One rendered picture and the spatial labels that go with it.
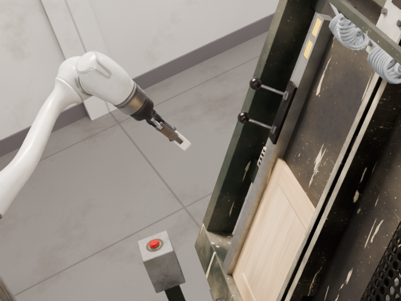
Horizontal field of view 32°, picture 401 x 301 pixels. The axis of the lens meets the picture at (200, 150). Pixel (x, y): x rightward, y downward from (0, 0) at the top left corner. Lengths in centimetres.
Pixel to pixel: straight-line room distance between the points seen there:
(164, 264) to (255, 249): 43
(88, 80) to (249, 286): 88
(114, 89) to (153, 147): 285
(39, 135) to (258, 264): 83
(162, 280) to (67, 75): 95
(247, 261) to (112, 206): 215
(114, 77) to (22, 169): 35
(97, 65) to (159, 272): 98
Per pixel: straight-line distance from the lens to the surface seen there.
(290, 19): 228
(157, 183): 444
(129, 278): 390
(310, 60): 208
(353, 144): 177
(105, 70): 192
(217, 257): 252
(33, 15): 502
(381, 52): 147
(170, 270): 263
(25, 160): 189
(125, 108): 199
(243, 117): 217
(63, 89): 206
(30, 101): 524
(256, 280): 230
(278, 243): 217
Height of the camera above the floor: 265
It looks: 35 degrees down
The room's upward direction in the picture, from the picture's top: 18 degrees counter-clockwise
